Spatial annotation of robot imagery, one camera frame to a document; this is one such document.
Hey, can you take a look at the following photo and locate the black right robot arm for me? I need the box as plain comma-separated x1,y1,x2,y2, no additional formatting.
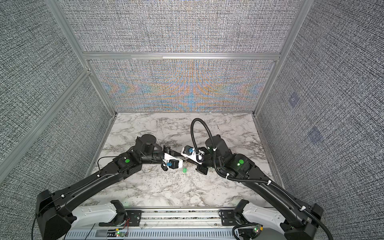
186,135,333,240

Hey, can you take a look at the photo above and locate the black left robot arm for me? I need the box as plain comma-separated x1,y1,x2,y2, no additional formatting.
33,134,182,240

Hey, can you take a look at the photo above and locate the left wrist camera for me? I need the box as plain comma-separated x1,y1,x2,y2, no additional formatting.
164,153,183,169

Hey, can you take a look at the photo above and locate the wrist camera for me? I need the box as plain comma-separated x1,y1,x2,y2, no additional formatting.
164,153,183,169
181,145,205,165

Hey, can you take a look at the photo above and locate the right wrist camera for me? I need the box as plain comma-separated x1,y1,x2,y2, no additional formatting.
181,145,205,165

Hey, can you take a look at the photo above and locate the black corrugated cable conduit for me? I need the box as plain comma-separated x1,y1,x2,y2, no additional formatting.
190,117,334,240

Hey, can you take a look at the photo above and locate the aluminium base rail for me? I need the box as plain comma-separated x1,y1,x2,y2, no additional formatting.
55,206,307,232

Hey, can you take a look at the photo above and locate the grey slotted cable duct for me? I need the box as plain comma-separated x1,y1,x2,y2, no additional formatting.
63,229,235,240

